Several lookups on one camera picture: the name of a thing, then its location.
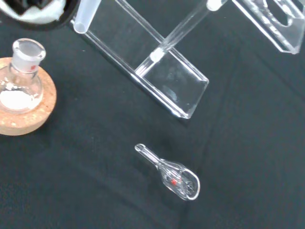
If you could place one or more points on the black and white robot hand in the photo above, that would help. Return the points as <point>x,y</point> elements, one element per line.
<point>35,12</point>

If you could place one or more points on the clear acrylic funnel stand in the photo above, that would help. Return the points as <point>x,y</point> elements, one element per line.
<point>171,78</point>

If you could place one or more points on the round-bottom glass flask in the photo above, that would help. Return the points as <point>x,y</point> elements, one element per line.
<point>22,81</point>

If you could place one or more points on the black cloth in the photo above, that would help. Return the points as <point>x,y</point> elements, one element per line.
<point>95,179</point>

